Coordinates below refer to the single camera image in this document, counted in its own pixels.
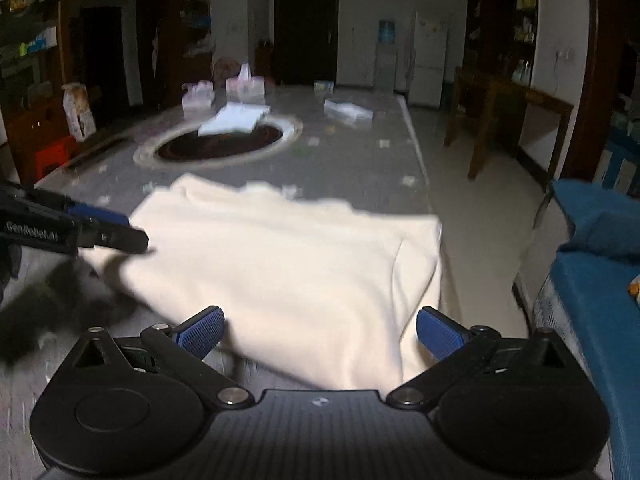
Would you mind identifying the cream white garment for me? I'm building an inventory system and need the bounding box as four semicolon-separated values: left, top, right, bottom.
84;174;442;392

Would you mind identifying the red plastic stool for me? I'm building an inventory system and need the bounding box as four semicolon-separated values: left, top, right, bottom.
35;136;78;179

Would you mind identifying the round black induction hob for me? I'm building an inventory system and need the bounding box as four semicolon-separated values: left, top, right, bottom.
134;114;304;171

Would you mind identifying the brown paper bag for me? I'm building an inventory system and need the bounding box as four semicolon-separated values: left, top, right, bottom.
62;82;96;142

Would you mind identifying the blue sofa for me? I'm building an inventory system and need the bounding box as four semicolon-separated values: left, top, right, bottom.
530;180;639;479

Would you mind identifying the white pink open box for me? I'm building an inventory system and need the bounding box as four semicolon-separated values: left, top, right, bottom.
181;80;215;112

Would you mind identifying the white paper tissue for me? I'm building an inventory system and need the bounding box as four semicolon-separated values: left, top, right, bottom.
198;102;271;136

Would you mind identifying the pink tissue box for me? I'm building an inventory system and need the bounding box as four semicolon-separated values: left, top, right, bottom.
226;63;266;102

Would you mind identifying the dark wooden side table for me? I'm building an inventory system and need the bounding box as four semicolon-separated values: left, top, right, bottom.
444;66;574;185

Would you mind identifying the white remote control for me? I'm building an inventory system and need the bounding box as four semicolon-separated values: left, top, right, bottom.
323;100;374;125

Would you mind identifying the dark wooden door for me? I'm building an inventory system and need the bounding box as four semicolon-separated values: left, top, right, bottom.
273;0;340;86

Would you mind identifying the water dispenser with blue bottle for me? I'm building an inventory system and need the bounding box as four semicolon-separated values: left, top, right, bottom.
374;20;397;92

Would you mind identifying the white refrigerator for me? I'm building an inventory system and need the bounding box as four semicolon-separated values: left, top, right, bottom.
409;13;448;108

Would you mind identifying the dark display cabinet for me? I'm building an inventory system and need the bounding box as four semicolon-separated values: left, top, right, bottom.
462;0;538;86

